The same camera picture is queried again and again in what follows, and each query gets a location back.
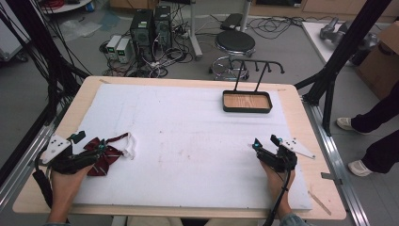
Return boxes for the grey machine part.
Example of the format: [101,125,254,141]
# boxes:
[319,16,350,45]

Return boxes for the white floor board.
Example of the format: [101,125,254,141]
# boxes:
[301,21,382,66]

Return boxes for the black floor cables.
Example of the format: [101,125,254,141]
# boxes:
[247,14,334,40]

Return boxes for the person's right hand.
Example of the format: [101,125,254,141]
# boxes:
[260,162,296,215]

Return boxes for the black computer tower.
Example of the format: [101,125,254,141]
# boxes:
[129,8,155,62]
[152,5,174,52]

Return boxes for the grey metal bracket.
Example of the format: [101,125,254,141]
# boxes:
[320,171,343,186]

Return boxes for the black rack with wooden tray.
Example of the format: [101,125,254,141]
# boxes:
[221,58,286,114]

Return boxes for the dark red striped bow tie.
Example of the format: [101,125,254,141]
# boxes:
[83,131,137,177]

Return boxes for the black metal frame with cables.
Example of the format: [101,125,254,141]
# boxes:
[0,0,92,186]

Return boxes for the tangle of floor cables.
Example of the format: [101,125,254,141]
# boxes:
[99,37,193,79]

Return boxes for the person's left hand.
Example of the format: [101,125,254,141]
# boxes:
[48,165,94,218]

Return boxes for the cardboard box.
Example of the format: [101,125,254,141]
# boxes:
[355,21,399,101]

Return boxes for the aluminium rail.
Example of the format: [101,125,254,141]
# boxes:
[302,95,373,226]
[0,123,56,215]

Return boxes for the black gripper strap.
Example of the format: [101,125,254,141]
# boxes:
[32,169,55,209]

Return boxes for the white mat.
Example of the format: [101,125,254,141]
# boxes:
[72,83,313,212]

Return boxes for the grey stand leg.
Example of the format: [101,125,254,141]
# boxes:
[187,0,204,61]

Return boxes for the white power supply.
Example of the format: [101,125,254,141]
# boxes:
[105,34,123,61]
[115,38,133,65]

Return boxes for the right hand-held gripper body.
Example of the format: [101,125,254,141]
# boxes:
[260,137,316,173]

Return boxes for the tape strip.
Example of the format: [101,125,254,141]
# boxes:
[307,190,333,217]

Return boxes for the black flat box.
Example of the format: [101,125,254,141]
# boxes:
[219,12,245,32]

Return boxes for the black metal frame stand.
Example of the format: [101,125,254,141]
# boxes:
[294,0,393,137]

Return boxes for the black round stool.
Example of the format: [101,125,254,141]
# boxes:
[209,30,257,82]

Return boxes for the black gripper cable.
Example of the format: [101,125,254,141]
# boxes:
[265,169,293,226]

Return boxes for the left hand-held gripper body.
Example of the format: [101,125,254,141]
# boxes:
[40,135,99,175]

